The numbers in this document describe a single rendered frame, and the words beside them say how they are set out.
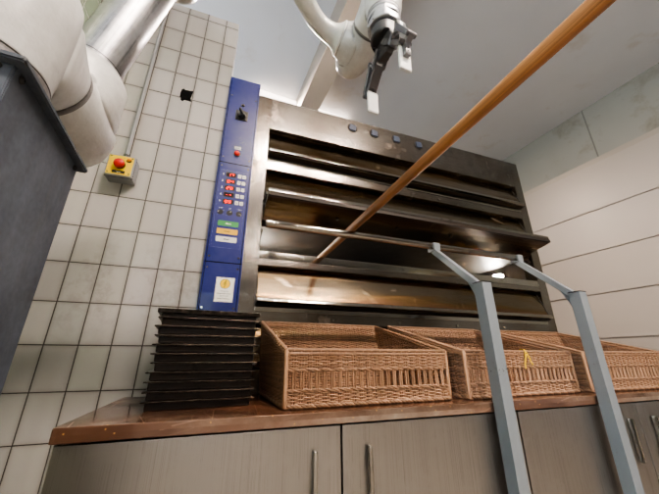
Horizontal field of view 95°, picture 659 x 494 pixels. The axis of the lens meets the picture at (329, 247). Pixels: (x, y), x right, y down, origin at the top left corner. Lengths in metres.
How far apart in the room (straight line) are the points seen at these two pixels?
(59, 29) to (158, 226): 0.97
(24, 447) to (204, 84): 1.66
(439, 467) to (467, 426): 0.14
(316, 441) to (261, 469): 0.14
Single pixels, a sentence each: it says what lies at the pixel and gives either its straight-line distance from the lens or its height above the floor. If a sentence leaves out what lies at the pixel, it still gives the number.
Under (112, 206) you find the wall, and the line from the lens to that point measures 1.56.
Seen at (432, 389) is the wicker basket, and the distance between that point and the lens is 1.10.
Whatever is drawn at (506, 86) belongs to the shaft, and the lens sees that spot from 0.71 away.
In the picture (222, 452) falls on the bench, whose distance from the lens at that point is 0.84.
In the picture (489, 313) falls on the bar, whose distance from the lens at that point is 1.13.
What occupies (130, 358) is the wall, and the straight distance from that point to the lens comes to 1.39.
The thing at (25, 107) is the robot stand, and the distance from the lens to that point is 0.50.
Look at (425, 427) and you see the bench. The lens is 1.02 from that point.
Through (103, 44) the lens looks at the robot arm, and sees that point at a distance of 0.88.
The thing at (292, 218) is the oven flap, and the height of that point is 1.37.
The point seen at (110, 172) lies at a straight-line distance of 1.55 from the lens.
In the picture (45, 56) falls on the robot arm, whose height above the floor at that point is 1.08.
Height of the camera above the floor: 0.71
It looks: 20 degrees up
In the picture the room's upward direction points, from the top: straight up
